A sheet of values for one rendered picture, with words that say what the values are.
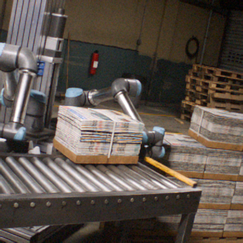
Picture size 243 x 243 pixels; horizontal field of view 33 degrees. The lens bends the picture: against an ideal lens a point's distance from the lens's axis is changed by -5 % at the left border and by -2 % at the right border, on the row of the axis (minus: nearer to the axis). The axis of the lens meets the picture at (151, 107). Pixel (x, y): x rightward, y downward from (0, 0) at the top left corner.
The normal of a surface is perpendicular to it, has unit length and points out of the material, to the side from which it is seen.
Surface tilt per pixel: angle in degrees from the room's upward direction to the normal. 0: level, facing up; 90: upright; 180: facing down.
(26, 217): 90
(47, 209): 90
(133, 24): 90
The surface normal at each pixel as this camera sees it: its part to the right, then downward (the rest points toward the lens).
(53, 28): -0.29, 0.07
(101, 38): 0.58, 0.22
